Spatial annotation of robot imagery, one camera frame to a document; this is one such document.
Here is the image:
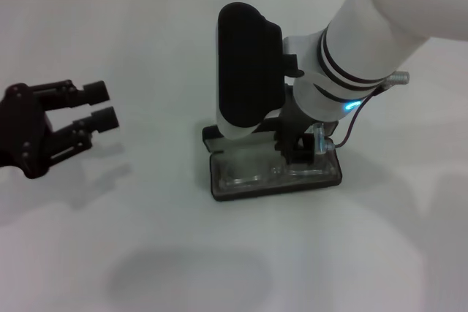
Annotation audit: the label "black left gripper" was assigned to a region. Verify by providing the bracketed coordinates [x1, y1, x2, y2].
[0, 79, 121, 180]

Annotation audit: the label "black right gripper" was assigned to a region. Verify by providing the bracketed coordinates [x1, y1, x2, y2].
[273, 84, 340, 166]

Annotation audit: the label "clear white glasses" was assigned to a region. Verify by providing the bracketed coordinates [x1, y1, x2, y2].
[219, 158, 337, 191]

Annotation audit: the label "black glasses case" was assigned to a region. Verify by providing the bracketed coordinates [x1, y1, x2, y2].
[201, 114, 344, 203]

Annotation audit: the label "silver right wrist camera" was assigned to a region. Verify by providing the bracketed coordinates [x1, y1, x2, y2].
[216, 1, 304, 142]

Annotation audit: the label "right gripper cable with plugs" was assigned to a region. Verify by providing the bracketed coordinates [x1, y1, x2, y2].
[310, 70, 411, 155]

